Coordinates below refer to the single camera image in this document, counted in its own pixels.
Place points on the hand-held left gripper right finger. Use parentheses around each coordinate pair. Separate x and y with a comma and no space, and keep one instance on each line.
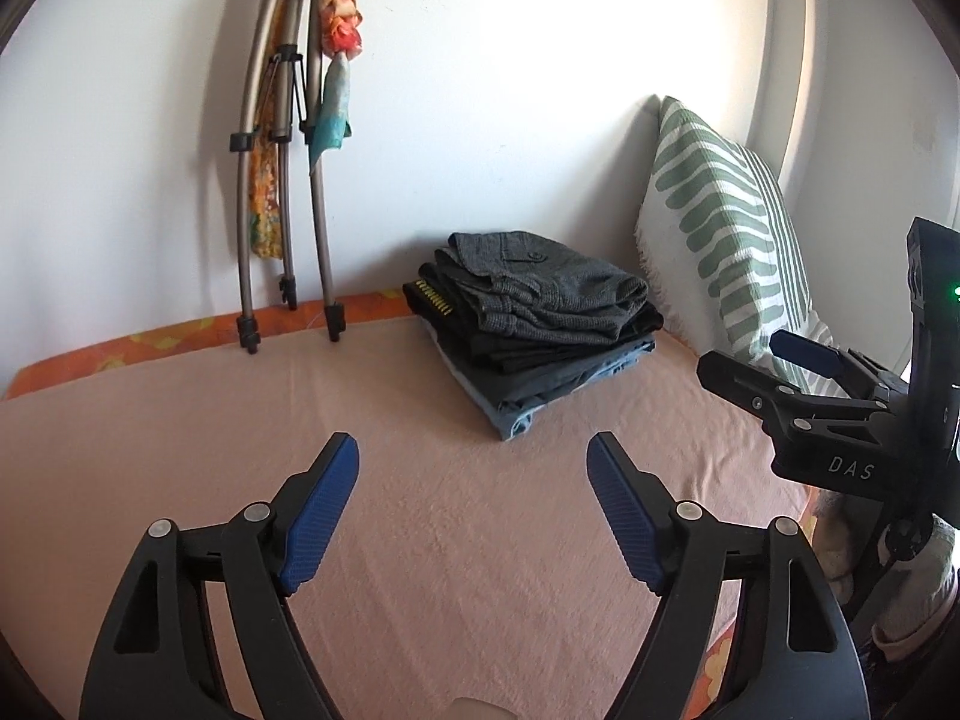
(626,517)

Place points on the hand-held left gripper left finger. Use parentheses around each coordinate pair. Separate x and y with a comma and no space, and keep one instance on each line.
(319,517)

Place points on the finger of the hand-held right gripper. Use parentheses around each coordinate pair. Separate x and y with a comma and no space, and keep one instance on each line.
(806,354)
(757,390)

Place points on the grey tweed short pants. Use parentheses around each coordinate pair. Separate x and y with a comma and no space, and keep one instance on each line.
(555,292)

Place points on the dark grey folded pants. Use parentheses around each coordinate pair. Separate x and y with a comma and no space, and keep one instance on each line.
(525,382)

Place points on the black folded pants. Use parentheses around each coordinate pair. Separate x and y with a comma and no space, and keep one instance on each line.
(480,330)

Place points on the pink blanket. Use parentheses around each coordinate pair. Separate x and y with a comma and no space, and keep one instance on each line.
(450,540)

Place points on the blue folded jeans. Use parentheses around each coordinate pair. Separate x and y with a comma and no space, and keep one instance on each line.
(514,424)

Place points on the green and white patterned pillow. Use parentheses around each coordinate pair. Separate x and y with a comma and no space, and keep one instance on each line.
(720,225)

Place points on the metal tripod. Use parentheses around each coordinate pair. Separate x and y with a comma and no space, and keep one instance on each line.
(324,240)

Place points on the yellow patterned scarf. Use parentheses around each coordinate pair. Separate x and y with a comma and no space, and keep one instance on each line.
(266,195)

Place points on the orange and teal fabric garland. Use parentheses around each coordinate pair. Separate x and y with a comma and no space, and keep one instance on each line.
(341,37)

